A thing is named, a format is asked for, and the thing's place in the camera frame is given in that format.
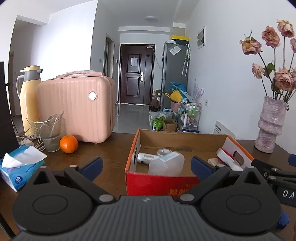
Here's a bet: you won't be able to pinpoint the translucent plastic bottle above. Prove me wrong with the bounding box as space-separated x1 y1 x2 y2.
148 151 185 176

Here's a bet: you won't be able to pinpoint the clear glass cup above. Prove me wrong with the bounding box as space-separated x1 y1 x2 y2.
36 116 62 153

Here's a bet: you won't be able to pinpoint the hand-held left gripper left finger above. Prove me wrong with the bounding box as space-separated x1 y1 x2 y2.
33 156 117 206

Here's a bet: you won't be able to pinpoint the small brown cardboard box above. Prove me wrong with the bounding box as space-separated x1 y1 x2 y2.
162 119 178 132

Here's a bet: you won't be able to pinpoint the folded clear umbrella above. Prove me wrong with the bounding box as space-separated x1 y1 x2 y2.
181 44 191 76

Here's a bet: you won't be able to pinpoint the white cylindrical bottle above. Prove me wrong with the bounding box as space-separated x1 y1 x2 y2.
136 152 160 165

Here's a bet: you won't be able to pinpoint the blue bag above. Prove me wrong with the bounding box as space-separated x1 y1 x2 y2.
169 82 188 96

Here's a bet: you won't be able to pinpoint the metal wire rack cart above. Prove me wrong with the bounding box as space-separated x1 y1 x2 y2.
181 98 201 133

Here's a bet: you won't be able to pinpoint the pale purple wall decoration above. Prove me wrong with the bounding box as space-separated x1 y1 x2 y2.
193 79 204 100

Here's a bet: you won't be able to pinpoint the white cables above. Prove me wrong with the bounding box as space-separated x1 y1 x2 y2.
17 133 45 151

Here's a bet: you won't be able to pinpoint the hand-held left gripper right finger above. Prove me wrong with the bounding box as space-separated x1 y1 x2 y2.
177 156 267 206

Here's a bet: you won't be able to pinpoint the blue tissue pack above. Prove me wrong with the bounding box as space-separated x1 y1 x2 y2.
0 146 47 192

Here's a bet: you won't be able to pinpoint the pink bucket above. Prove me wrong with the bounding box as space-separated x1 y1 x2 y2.
171 101 183 113

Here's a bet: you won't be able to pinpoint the red and white box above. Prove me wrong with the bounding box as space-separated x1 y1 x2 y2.
216 148 244 172

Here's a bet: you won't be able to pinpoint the green snack bag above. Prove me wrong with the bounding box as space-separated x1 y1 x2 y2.
151 117 166 131

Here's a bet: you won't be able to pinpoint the yellow thermos jug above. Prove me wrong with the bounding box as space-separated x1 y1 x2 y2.
16 65 43 137

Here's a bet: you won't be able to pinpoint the pink hard-shell suitcase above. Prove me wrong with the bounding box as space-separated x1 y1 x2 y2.
36 71 116 143

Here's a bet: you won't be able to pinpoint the orange fruit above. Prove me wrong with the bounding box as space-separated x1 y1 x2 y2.
60 135 78 154

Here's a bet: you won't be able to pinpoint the white wall electrical panel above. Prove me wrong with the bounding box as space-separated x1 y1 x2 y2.
198 26 206 49

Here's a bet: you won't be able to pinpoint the orange and white cardboard box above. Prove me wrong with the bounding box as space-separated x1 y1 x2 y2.
125 128 255 196

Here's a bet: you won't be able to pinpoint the grey interior door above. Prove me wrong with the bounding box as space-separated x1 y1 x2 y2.
103 34 115 78

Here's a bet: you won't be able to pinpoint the grey refrigerator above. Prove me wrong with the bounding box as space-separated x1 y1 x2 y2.
161 41 189 112

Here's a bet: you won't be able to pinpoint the yellow bag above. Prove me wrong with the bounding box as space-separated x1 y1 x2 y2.
163 90 182 102

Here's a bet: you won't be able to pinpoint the clear tape roll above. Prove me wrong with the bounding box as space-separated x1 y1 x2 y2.
157 148 173 157

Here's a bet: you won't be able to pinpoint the white flat board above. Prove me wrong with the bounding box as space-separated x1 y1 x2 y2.
213 120 236 139

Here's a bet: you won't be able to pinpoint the dark brown entrance door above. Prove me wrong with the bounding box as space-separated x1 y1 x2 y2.
119 44 156 106

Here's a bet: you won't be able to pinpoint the purple ribbed vase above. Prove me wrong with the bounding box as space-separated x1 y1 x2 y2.
254 96 289 153

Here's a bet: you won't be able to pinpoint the bunch of dried pink roses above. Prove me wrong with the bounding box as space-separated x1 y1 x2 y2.
239 20 296 102

